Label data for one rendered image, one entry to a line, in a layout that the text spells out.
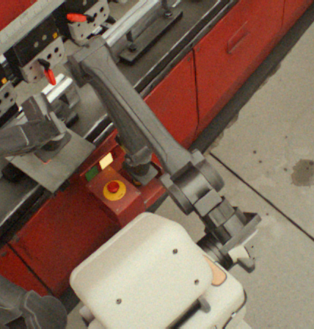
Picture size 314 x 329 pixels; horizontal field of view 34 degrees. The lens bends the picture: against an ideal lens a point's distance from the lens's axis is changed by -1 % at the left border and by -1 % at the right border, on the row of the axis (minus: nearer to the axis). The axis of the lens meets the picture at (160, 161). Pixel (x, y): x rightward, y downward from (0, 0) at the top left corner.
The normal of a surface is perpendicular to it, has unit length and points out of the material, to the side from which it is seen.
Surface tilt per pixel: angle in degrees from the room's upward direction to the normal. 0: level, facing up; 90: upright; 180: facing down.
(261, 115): 0
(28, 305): 54
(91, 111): 0
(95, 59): 27
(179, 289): 48
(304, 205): 0
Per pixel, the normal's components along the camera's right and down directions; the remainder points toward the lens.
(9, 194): -0.11, -0.54
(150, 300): 0.42, 0.07
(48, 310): 0.73, -0.47
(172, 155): 0.07, -0.13
